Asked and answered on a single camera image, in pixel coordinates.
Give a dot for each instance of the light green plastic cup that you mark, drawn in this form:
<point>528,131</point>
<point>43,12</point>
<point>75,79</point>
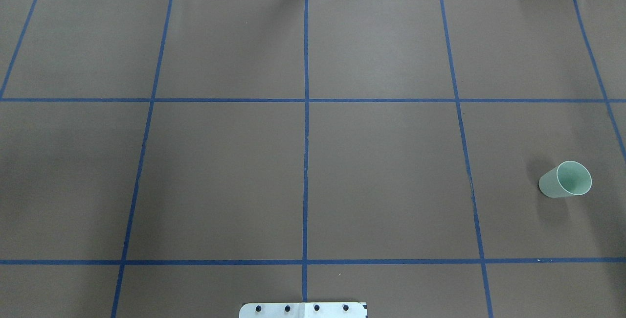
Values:
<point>570,178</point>

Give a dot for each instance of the brown table mat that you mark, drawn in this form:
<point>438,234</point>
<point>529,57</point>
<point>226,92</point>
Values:
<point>182,158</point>

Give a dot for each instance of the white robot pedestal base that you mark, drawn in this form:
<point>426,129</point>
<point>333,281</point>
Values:
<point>304,310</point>

